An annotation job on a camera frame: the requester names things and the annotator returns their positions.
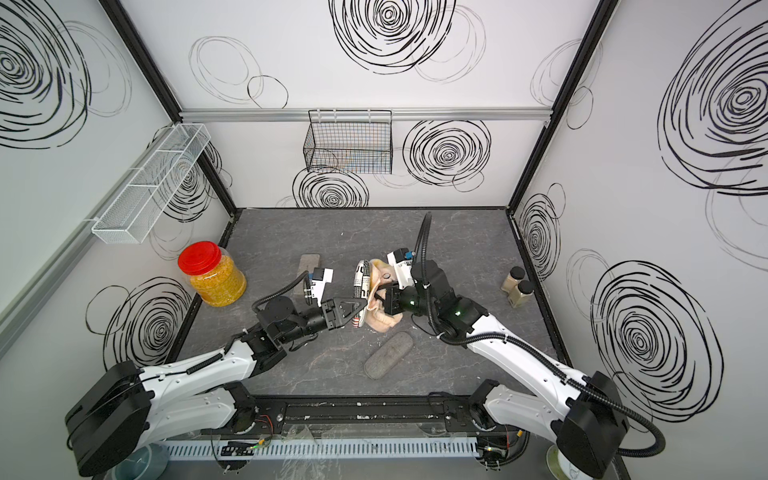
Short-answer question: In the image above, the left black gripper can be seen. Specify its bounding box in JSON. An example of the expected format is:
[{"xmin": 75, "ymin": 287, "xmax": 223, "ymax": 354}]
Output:
[{"xmin": 279, "ymin": 300, "xmax": 366, "ymax": 347}]

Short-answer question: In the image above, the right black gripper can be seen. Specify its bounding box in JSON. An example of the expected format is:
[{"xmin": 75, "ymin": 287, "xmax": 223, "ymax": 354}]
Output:
[{"xmin": 371, "ymin": 280, "xmax": 438, "ymax": 320}]

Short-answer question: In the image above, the grey rectangular eyeglass case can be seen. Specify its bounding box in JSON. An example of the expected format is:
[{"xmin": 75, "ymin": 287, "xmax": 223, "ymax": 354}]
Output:
[{"xmin": 295, "ymin": 253, "xmax": 322, "ymax": 298}]

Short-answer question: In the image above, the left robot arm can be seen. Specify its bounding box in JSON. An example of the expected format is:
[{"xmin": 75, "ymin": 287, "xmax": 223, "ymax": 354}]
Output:
[{"xmin": 65, "ymin": 296, "xmax": 367, "ymax": 477}]

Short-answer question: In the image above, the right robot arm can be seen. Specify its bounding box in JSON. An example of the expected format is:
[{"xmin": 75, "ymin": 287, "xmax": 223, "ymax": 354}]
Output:
[{"xmin": 369, "ymin": 260, "xmax": 666, "ymax": 478}]

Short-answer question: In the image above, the grey oval eyeglass case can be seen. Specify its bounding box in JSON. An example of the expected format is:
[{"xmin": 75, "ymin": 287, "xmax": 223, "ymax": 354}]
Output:
[{"xmin": 363, "ymin": 332, "xmax": 414, "ymax": 380}]

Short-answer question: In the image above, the brown spice bottle far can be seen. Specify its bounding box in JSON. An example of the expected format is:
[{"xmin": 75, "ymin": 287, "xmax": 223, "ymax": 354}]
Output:
[{"xmin": 501, "ymin": 266, "xmax": 526, "ymax": 294}]

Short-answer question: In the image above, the brown spice bottle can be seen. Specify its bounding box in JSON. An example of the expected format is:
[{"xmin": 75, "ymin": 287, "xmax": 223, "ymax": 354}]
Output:
[
  {"xmin": 501, "ymin": 266, "xmax": 526, "ymax": 294},
  {"xmin": 508, "ymin": 280, "xmax": 534, "ymax": 308}
]

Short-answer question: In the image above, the brown spice bottle near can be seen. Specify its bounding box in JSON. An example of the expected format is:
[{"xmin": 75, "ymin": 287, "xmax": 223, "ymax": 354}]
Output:
[{"xmin": 508, "ymin": 280, "xmax": 534, "ymax": 308}]

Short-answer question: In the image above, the red lid yellow jar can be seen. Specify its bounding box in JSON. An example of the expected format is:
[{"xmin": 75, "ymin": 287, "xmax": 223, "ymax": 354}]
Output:
[{"xmin": 177, "ymin": 241, "xmax": 247, "ymax": 307}]

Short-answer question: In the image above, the white mesh shelf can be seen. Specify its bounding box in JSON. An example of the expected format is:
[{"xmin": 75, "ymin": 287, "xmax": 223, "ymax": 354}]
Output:
[{"xmin": 91, "ymin": 123, "xmax": 212, "ymax": 244}]

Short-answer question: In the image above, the teal tape roll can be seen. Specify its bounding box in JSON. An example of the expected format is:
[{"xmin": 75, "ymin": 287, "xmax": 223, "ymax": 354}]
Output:
[{"xmin": 107, "ymin": 444, "xmax": 170, "ymax": 480}]

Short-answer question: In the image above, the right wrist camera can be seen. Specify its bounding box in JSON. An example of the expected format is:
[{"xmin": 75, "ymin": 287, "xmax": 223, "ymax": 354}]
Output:
[{"xmin": 387, "ymin": 248, "xmax": 414, "ymax": 290}]

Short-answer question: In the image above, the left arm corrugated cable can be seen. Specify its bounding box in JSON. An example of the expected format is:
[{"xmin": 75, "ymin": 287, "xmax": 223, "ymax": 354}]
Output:
[{"xmin": 250, "ymin": 271, "xmax": 312, "ymax": 313}]

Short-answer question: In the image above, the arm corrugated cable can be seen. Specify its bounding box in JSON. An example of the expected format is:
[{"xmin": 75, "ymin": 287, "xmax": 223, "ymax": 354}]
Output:
[
  {"xmin": 413, "ymin": 211, "xmax": 667, "ymax": 458},
  {"xmin": 250, "ymin": 271, "xmax": 312, "ymax": 313}
]

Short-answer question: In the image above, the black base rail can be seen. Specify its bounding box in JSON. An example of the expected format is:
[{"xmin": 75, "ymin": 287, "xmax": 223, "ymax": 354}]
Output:
[{"xmin": 179, "ymin": 394, "xmax": 607, "ymax": 434}]

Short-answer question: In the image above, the white slotted cable duct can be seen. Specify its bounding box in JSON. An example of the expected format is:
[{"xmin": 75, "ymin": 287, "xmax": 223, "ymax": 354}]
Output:
[{"xmin": 162, "ymin": 437, "xmax": 480, "ymax": 462}]

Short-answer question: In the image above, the black wire basket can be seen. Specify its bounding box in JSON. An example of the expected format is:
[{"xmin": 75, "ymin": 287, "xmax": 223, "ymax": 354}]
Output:
[{"xmin": 302, "ymin": 109, "xmax": 394, "ymax": 174}]

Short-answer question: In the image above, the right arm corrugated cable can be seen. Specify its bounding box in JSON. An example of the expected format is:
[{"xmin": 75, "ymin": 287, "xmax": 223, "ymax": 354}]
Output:
[{"xmin": 413, "ymin": 211, "xmax": 667, "ymax": 458}]

